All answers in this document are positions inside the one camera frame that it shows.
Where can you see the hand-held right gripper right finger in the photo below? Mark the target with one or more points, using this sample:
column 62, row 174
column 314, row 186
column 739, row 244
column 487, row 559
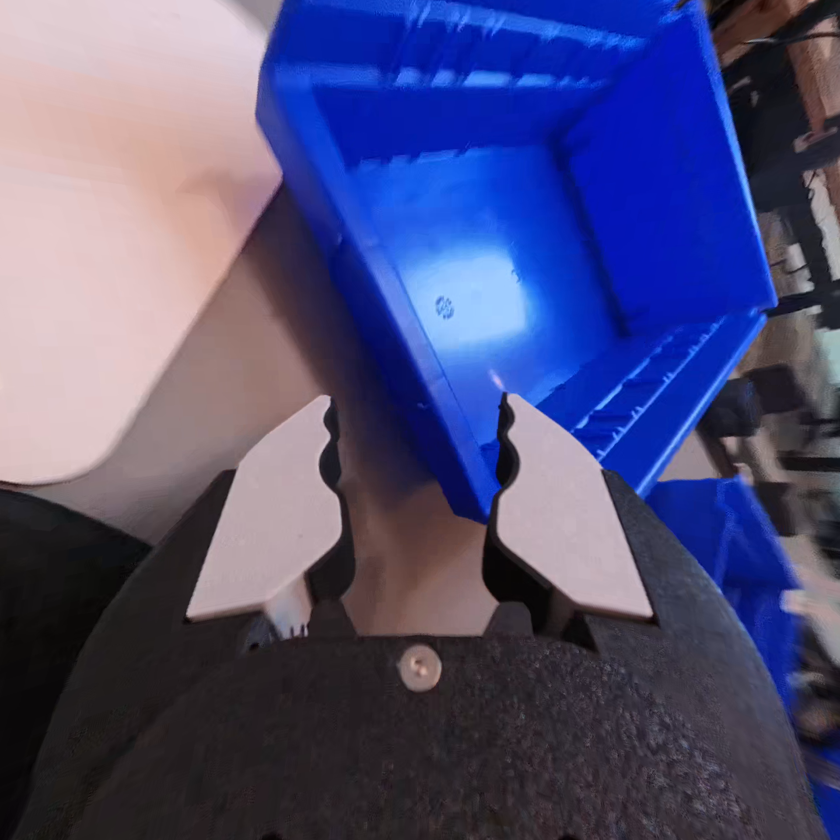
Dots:
column 571, row 525

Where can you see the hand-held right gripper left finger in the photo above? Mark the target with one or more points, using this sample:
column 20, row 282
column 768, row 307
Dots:
column 269, row 525

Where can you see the blue plastic bin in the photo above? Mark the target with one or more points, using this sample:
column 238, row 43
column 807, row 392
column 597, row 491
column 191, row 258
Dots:
column 735, row 565
column 525, row 263

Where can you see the white whiteboard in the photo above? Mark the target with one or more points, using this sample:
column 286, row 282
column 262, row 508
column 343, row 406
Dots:
column 105, row 197

